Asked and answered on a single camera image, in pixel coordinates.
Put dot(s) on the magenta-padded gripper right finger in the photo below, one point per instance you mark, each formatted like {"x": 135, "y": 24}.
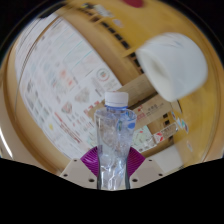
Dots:
{"x": 147, "y": 170}

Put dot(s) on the large printed wall poster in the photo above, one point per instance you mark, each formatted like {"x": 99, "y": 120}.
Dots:
{"x": 60, "y": 93}

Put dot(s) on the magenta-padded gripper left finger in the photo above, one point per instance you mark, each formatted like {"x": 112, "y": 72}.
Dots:
{"x": 76, "y": 170}

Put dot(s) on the rectangular colourful card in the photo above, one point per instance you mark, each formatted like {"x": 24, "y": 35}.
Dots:
{"x": 181, "y": 124}

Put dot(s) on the white ceramic mug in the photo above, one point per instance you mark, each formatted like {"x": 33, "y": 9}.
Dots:
{"x": 176, "y": 63}

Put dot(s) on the clear plastic bottle white cap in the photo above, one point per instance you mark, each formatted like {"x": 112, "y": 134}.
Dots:
{"x": 114, "y": 140}

